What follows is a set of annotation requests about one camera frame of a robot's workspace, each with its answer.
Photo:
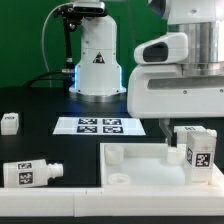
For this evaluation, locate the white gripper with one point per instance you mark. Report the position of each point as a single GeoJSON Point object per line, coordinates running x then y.
{"type": "Point", "coordinates": [161, 91]}

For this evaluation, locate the white square tabletop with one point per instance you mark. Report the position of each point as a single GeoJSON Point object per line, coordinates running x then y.
{"type": "Point", "coordinates": [152, 169]}

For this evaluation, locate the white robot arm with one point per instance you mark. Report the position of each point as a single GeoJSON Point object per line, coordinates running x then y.
{"type": "Point", "coordinates": [98, 75]}

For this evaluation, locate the paper sheet with tags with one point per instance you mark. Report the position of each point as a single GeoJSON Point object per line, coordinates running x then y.
{"type": "Point", "coordinates": [98, 126]}

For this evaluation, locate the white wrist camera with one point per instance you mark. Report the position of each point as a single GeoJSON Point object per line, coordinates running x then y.
{"type": "Point", "coordinates": [167, 49]}

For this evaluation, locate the white L-shaped obstacle wall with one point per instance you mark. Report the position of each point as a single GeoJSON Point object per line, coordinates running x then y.
{"type": "Point", "coordinates": [87, 202]}

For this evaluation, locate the black camera stand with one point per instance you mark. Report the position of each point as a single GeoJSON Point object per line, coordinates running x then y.
{"type": "Point", "coordinates": [72, 14]}

